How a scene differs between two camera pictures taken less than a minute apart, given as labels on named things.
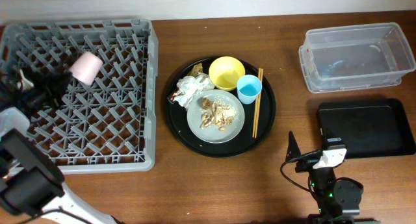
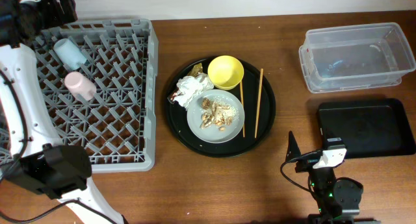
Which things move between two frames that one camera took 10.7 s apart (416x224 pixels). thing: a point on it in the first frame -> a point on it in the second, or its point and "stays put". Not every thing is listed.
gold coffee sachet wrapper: (196, 69) stays put
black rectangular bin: (370, 128) stays put
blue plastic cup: (249, 87) -> (70, 53)
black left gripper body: (40, 94) -> (50, 13)
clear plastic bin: (357, 56) stays put
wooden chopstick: (255, 110) -> (242, 106)
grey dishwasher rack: (110, 126) stays put
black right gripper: (294, 149) stays put
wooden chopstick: (258, 107) stays put
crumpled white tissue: (188, 87) stays put
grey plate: (211, 134) stays put
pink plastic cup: (86, 67) -> (81, 86)
